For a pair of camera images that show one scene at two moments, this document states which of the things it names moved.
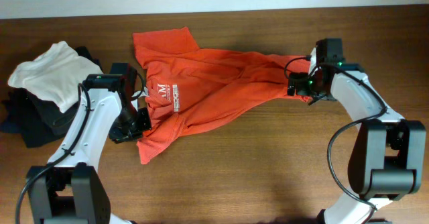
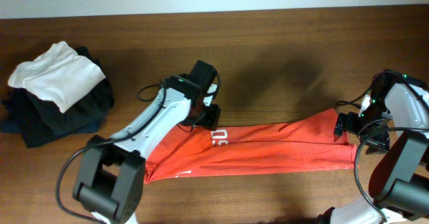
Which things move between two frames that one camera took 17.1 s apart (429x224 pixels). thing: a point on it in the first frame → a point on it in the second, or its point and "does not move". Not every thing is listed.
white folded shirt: x=55 y=76 does not move
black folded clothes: x=34 y=120 does not move
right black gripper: x=301 y=88 → x=346 y=123
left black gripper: x=118 y=136 → x=209 y=120
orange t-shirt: x=186 y=84 → x=315 y=140
